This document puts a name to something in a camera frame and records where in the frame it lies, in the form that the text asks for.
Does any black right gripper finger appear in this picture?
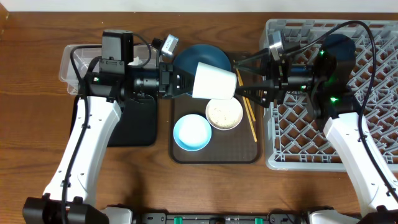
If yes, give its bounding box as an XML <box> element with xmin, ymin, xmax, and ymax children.
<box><xmin>235</xmin><ymin>80</ymin><xmax>275</xmax><ymax>108</ymax></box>
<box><xmin>233</xmin><ymin>49</ymin><xmax>270</xmax><ymax>77</ymax></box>

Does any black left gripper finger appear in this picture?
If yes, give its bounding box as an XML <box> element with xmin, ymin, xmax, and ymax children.
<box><xmin>178</xmin><ymin>82</ymin><xmax>193</xmax><ymax>96</ymax></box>
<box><xmin>178</xmin><ymin>68</ymin><xmax>195</xmax><ymax>83</ymax></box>

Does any cream white cup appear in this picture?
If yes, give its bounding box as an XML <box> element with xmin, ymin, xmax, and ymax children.
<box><xmin>192</xmin><ymin>62</ymin><xmax>237</xmax><ymax>100</ymax></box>

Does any white paper napkin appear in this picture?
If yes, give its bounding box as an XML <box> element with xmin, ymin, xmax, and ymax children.
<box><xmin>128</xmin><ymin>57</ymin><xmax>143</xmax><ymax>66</ymax></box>

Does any rice pile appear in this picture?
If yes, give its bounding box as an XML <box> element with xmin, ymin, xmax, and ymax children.
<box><xmin>207</xmin><ymin>100</ymin><xmax>241</xmax><ymax>128</ymax></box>

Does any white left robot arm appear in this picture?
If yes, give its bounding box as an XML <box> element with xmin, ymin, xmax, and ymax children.
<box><xmin>22</xmin><ymin>29</ymin><xmax>194</xmax><ymax>223</ymax></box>

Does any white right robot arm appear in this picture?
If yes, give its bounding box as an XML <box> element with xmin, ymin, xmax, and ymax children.
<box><xmin>234</xmin><ymin>32</ymin><xmax>397</xmax><ymax>223</ymax></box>

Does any grey dishwasher rack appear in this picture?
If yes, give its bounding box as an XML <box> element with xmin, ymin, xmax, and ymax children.
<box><xmin>259</xmin><ymin>19</ymin><xmax>397</xmax><ymax>172</ymax></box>

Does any clear plastic waste bin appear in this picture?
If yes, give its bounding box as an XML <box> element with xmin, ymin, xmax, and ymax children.
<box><xmin>59</xmin><ymin>43</ymin><xmax>159</xmax><ymax>98</ymax></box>

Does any dark blue plate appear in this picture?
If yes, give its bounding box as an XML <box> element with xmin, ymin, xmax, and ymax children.
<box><xmin>171</xmin><ymin>44</ymin><xmax>232</xmax><ymax>97</ymax></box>

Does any wooden chopstick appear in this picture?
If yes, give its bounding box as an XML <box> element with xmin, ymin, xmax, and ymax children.
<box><xmin>236</xmin><ymin>68</ymin><xmax>258</xmax><ymax>143</ymax></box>
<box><xmin>235</xmin><ymin>68</ymin><xmax>256</xmax><ymax>123</ymax></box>

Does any light blue bowl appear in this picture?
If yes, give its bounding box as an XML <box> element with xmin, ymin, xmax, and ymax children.
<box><xmin>172</xmin><ymin>114</ymin><xmax>212</xmax><ymax>152</ymax></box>

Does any brown serving tray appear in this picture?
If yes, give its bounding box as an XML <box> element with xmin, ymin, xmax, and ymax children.
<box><xmin>169</xmin><ymin>52</ymin><xmax>261</xmax><ymax>164</ymax></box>

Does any black plastic tray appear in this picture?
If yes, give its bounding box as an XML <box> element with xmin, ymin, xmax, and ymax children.
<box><xmin>67</xmin><ymin>96</ymin><xmax>157</xmax><ymax>151</ymax></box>

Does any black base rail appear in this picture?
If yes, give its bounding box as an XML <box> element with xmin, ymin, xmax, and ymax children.
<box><xmin>105</xmin><ymin>203</ymin><xmax>333</xmax><ymax>224</ymax></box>

